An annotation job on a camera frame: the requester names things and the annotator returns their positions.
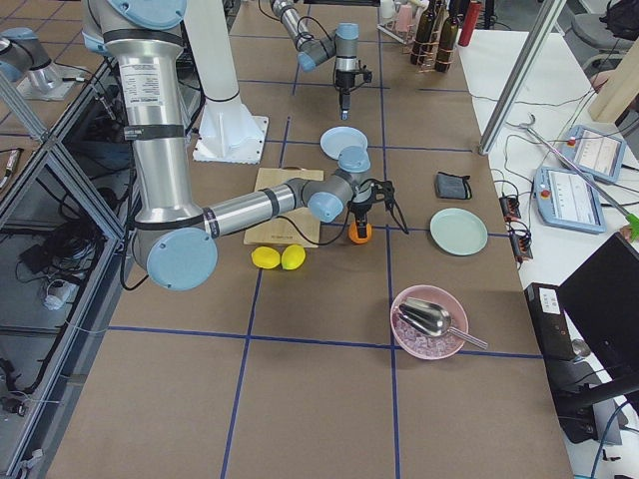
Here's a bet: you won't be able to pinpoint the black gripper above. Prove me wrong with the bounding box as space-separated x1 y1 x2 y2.
347 186 374 240
333 71 356 120

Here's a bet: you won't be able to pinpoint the orange fruit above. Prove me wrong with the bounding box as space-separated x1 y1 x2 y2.
347 222 372 244

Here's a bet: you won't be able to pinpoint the light blue plate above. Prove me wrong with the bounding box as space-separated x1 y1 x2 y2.
319 126 368 160

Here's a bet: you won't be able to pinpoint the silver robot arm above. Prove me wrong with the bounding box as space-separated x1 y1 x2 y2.
83 1 372 290
270 1 372 120

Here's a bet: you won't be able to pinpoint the pale green plate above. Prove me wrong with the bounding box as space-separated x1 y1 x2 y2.
429 208 488 255

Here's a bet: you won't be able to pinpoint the wooden cutting board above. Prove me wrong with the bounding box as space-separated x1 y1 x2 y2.
244 168 324 247

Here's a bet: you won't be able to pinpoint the right yellow lemon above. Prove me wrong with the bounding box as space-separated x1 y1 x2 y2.
281 244 307 270

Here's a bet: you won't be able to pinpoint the yellow lemon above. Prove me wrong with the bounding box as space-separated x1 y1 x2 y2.
281 244 307 270
251 246 281 269

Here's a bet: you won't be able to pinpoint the grey folded cloth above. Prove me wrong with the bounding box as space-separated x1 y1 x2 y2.
435 172 472 200

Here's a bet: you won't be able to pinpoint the dark wine bottle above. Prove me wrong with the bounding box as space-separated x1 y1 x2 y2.
434 13 459 73
409 1 436 65
432 0 448 37

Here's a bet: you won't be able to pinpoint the pink plastic cup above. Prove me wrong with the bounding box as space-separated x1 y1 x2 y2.
394 4 413 36

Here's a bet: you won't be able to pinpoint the left yellow lemon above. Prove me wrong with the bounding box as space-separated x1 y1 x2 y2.
251 246 281 269

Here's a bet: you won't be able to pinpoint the metal scoop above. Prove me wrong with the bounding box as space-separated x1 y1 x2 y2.
398 297 488 349

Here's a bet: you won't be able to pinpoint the ice cubes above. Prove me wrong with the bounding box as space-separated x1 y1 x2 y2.
390 311 464 360

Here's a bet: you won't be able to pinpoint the pink bowl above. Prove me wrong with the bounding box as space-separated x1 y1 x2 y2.
390 284 468 360

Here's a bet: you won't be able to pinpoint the black orange power adapter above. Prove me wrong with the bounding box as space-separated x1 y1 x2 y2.
499 196 521 223

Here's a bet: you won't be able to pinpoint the red bottle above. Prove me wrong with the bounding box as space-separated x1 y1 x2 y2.
458 0 483 47

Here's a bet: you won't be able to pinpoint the near teach pendant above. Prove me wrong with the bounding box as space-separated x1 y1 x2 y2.
533 167 606 235

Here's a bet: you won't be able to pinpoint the teach pendant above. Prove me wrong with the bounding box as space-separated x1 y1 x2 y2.
533 167 606 235
560 125 627 184

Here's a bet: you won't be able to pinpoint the far teach pendant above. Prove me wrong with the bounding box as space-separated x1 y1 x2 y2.
560 125 627 184

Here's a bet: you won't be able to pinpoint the black monitor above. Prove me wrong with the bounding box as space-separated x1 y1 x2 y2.
558 233 638 377

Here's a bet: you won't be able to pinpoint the black computer box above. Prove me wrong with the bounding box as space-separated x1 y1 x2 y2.
524 282 622 445

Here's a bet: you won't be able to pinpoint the metal reacher grabber tool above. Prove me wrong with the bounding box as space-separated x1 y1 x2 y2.
517 117 638 240

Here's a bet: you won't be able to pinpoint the wrist black camera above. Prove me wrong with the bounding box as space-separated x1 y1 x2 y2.
371 181 395 211

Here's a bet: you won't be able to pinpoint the black camera cable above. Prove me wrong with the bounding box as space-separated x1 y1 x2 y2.
273 177 411 246

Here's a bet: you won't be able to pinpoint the white wire cup rack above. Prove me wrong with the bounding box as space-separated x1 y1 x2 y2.
377 1 416 46

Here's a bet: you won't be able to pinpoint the copper wire bottle holder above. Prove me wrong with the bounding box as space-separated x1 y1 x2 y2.
420 37 439 71

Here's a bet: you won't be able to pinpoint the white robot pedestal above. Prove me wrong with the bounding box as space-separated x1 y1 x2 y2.
184 0 269 165

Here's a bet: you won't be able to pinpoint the aluminium frame post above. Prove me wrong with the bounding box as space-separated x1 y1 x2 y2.
478 0 566 156

